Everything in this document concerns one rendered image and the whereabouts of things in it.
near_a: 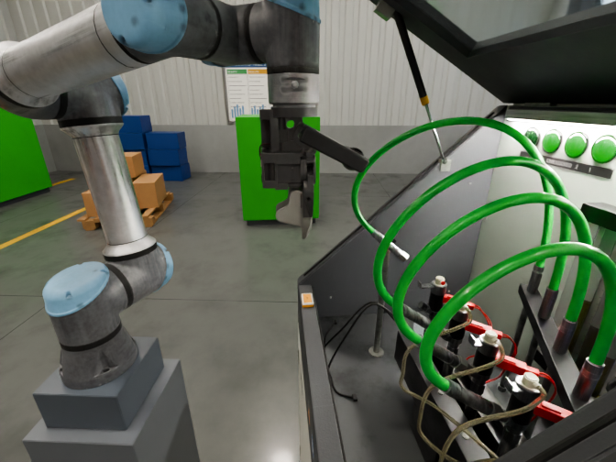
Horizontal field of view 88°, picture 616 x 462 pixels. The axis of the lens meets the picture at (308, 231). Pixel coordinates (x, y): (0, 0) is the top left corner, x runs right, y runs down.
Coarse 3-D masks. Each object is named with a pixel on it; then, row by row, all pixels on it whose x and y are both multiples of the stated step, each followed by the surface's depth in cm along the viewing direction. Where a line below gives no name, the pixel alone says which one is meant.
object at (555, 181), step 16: (496, 160) 45; (512, 160) 45; (528, 160) 45; (448, 176) 46; (464, 176) 45; (544, 176) 47; (432, 192) 46; (560, 192) 48; (416, 208) 46; (400, 224) 47; (560, 224) 51; (384, 240) 48; (560, 240) 51; (384, 256) 49; (560, 256) 52; (560, 272) 53; (384, 288) 51; (544, 304) 56; (416, 320) 54
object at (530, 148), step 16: (416, 128) 61; (432, 128) 60; (496, 128) 57; (512, 128) 56; (528, 144) 56; (352, 192) 69; (544, 208) 59; (368, 224) 72; (544, 224) 60; (544, 240) 60
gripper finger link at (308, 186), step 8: (312, 168) 49; (312, 176) 47; (304, 184) 48; (312, 184) 48; (304, 192) 48; (312, 192) 48; (304, 200) 49; (312, 200) 49; (304, 208) 50; (312, 208) 50; (304, 216) 51; (312, 216) 51
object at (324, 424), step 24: (312, 288) 94; (312, 312) 83; (312, 336) 74; (312, 360) 67; (312, 384) 62; (312, 408) 57; (312, 432) 59; (336, 432) 53; (312, 456) 61; (336, 456) 49
